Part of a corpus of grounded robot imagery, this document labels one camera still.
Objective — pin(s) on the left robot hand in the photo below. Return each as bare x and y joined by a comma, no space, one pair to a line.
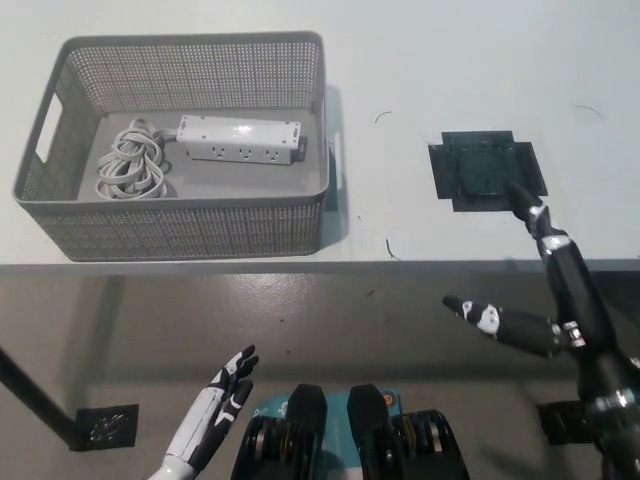
210,410

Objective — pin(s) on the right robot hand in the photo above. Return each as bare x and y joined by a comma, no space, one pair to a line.
575,290

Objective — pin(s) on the black floor plate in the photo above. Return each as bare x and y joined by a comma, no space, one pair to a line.
125,437

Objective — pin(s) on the black teal robot body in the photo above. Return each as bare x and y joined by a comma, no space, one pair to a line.
307,410

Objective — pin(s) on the black floor tape marker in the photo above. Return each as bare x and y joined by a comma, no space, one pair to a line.
560,425

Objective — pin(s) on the black square tape mat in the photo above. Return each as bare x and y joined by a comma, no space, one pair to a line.
480,165

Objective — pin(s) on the black table leg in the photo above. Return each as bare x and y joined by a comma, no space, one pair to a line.
35,395

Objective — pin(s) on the grey perforated plastic basket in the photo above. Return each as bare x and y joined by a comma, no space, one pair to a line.
175,230

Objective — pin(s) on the thin dark thread scrap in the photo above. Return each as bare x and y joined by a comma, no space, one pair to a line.
391,251

